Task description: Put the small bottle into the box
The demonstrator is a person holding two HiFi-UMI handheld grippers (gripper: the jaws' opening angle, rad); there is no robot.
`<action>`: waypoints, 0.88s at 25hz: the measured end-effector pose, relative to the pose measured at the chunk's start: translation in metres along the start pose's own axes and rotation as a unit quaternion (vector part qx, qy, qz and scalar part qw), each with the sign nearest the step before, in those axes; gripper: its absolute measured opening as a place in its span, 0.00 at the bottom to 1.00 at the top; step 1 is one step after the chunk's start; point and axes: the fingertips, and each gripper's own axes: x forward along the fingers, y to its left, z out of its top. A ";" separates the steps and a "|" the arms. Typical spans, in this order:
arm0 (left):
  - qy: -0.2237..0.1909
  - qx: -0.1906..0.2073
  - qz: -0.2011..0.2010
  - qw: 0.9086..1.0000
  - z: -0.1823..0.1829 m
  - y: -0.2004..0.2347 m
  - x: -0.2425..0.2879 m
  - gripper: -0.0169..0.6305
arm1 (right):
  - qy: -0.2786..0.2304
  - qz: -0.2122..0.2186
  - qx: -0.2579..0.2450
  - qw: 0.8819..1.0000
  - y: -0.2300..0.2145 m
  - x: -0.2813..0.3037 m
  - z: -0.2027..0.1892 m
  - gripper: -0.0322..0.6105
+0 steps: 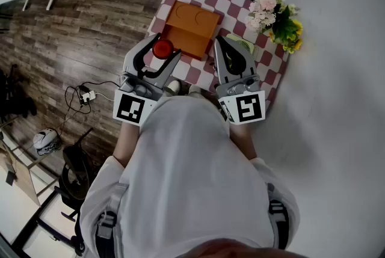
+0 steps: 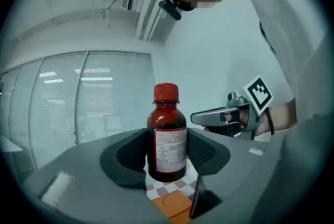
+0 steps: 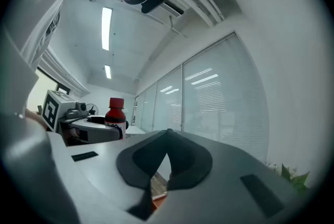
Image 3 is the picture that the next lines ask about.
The red-capped dark bottle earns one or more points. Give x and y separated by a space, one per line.
115 116

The person's left forearm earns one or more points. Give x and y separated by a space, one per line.
35 118

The glass partition with blinds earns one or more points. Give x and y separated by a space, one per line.
214 97

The person's white shirt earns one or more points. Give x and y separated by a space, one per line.
39 9

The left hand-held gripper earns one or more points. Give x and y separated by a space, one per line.
52 110

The green leafy plant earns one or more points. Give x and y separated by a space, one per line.
295 178

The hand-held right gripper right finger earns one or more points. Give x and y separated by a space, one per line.
221 178

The short ceiling light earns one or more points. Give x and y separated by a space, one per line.
107 71

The long ceiling light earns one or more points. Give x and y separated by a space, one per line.
106 28

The orange wooden tray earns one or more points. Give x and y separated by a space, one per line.
159 203

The small desk fan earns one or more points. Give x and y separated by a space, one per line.
92 108

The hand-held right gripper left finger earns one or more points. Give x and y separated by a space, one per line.
104 165

